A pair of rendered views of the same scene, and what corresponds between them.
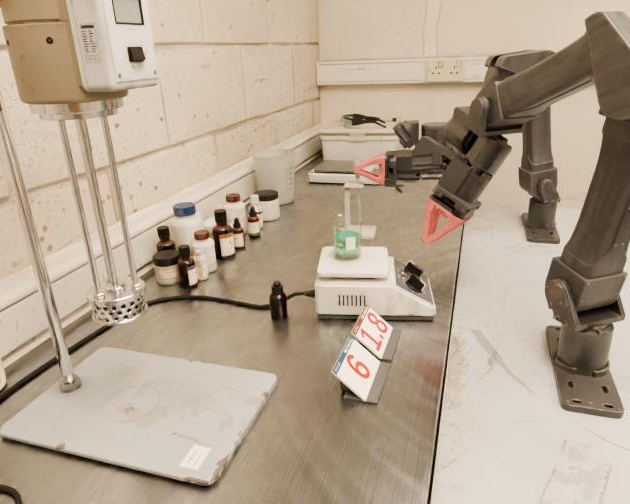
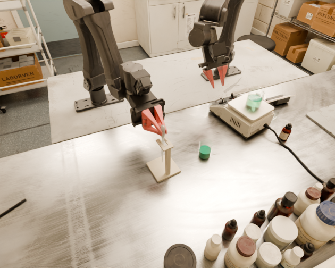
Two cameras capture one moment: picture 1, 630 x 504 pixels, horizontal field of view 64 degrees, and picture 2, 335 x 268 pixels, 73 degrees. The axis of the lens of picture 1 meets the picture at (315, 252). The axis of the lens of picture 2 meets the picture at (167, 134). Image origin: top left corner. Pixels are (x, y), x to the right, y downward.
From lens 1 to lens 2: 1.47 m
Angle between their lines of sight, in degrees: 100
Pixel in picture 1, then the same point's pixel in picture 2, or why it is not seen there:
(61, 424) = not seen: outside the picture
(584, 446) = (249, 69)
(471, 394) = (255, 84)
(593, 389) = (231, 69)
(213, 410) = (334, 115)
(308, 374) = (293, 111)
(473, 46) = not seen: outside the picture
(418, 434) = (279, 86)
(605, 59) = not seen: outside the picture
